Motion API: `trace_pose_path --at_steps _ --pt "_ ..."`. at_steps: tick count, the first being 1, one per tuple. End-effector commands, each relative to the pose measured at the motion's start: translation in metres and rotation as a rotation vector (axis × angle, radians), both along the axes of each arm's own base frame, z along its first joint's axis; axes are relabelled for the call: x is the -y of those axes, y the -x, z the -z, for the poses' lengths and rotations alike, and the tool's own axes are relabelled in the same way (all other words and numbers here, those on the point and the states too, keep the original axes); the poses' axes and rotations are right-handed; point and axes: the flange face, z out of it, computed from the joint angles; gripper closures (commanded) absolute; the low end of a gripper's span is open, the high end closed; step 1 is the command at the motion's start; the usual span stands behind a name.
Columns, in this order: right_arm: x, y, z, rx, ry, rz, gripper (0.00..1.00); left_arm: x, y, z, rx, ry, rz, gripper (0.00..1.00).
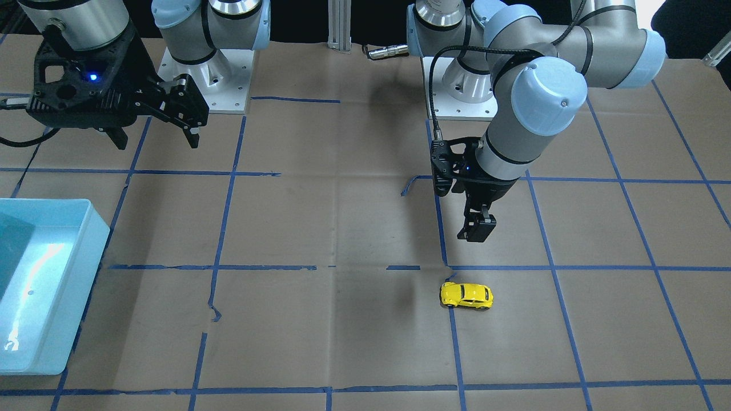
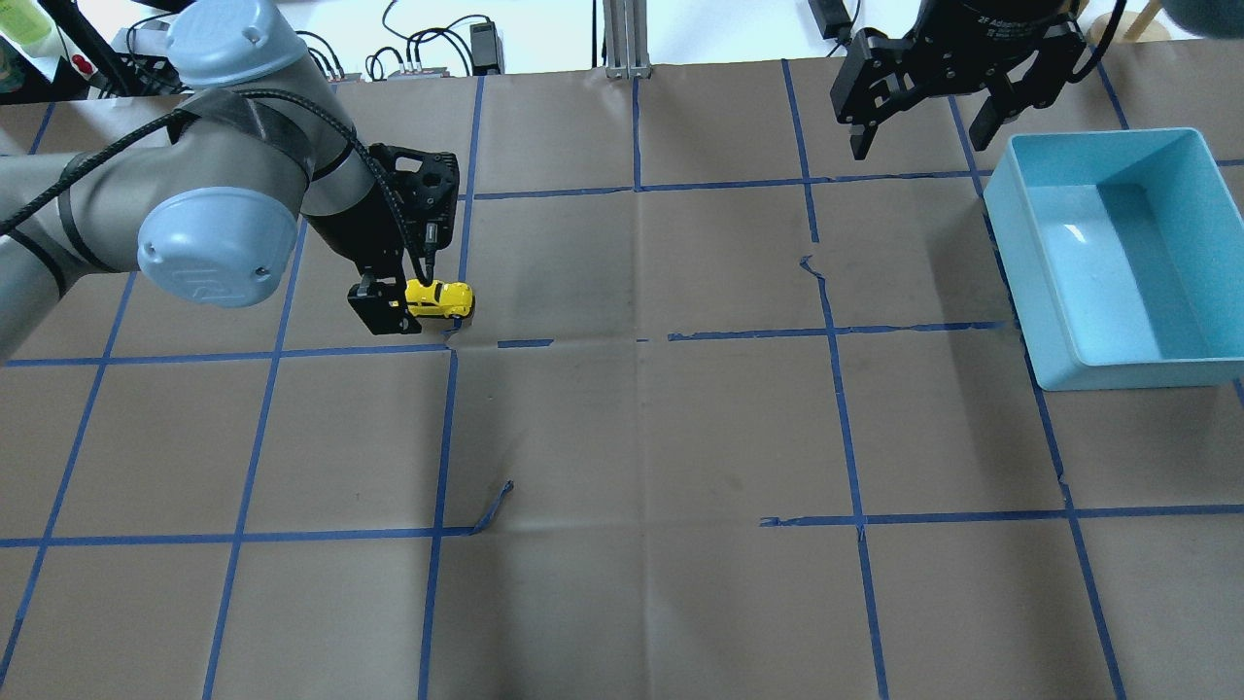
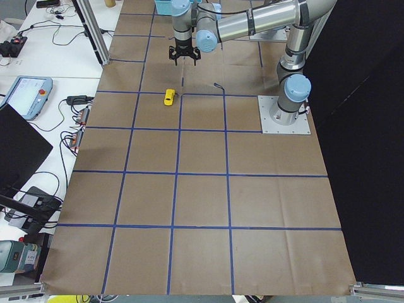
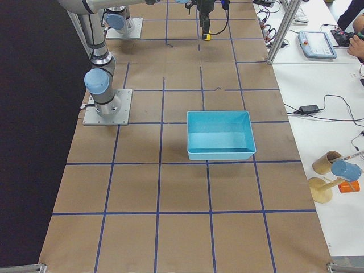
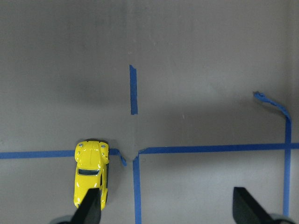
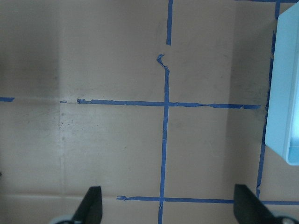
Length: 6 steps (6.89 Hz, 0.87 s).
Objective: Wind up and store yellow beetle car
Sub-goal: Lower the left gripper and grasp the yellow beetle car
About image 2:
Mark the yellow beetle toy car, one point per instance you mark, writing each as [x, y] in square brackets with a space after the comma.
[448, 300]

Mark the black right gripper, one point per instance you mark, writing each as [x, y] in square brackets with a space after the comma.
[982, 29]

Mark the black power brick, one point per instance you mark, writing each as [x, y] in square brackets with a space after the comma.
[832, 19]

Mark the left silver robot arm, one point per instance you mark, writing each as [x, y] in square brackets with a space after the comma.
[205, 200]

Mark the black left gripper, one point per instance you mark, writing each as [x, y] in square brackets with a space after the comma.
[352, 231]

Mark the light blue plastic bin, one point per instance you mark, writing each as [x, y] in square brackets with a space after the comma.
[1124, 256]

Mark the black power adapter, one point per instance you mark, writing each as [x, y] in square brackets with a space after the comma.
[486, 49]

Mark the aluminium frame post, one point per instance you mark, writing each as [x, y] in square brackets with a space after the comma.
[626, 40]

